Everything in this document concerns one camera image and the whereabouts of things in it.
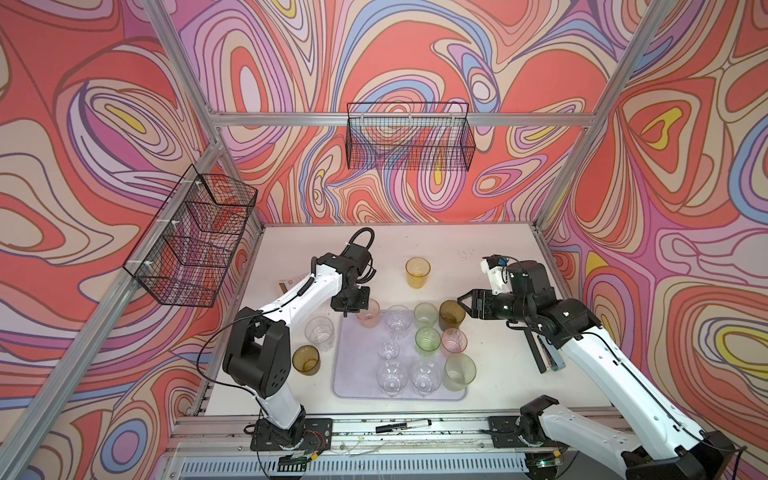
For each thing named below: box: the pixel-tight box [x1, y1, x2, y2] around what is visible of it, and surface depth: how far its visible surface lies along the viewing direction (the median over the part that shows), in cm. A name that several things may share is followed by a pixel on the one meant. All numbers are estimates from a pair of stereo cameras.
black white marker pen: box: [375, 419, 432, 433], surface depth 76 cm
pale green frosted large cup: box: [443, 353, 477, 392], surface depth 83 cm
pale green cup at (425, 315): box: [414, 302, 439, 330], surface depth 90 cm
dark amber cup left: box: [292, 345, 321, 376], surface depth 82 cm
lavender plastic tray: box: [333, 311, 472, 400], surface depth 86 cm
